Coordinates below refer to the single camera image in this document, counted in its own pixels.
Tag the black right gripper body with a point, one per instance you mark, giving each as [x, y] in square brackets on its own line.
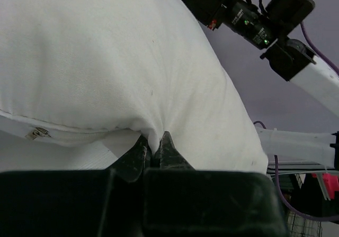
[247, 18]

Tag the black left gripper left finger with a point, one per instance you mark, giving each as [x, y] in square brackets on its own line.
[130, 166]

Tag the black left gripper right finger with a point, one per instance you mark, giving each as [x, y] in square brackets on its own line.
[168, 157]

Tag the white pillow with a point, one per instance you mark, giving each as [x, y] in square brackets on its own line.
[74, 72]

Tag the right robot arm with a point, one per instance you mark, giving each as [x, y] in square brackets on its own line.
[300, 65]

